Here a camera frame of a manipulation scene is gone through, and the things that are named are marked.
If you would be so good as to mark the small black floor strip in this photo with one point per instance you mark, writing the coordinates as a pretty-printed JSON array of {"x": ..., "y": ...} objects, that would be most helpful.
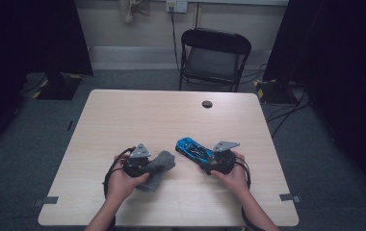
[{"x": 70, "y": 125}]

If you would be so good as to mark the blue toy car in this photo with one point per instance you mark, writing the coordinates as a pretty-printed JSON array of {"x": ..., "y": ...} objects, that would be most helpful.
[{"x": 193, "y": 150}]

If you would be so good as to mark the black curtain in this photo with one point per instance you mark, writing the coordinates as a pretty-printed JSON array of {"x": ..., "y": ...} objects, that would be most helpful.
[
  {"x": 27, "y": 41},
  {"x": 341, "y": 64}
]

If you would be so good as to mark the person's right hand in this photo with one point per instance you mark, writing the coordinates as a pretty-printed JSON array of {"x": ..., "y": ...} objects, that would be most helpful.
[{"x": 237, "y": 179}]

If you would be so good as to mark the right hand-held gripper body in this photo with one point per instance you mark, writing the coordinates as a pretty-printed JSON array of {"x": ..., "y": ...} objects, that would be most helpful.
[{"x": 224, "y": 162}]

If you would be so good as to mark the person's left hand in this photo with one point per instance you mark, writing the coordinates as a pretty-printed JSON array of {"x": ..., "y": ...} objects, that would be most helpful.
[{"x": 120, "y": 186}]

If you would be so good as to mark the beige hanging cloth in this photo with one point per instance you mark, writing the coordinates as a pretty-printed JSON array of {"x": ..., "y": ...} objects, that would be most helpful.
[{"x": 129, "y": 9}]

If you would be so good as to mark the thin upright pole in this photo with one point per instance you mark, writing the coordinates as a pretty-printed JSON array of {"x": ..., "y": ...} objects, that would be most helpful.
[{"x": 197, "y": 16}]

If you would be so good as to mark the white wall socket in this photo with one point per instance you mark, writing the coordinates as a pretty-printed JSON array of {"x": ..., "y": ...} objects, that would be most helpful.
[{"x": 177, "y": 5}]

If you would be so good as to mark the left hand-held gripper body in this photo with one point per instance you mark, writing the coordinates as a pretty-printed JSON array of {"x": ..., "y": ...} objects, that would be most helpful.
[{"x": 136, "y": 165}]

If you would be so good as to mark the grey sock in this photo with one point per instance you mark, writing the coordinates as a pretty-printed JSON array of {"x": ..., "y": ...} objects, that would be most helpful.
[{"x": 162, "y": 163}]

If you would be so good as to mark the grey tape strip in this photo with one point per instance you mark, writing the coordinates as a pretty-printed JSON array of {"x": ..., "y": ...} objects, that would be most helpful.
[
  {"x": 47, "y": 200},
  {"x": 288, "y": 197}
]

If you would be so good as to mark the black stand base yellow tape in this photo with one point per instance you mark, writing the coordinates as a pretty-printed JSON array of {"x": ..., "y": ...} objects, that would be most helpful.
[
  {"x": 272, "y": 93},
  {"x": 59, "y": 90}
]

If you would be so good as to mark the black folding chair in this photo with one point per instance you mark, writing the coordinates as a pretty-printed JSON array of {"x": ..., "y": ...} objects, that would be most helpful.
[{"x": 211, "y": 64}]

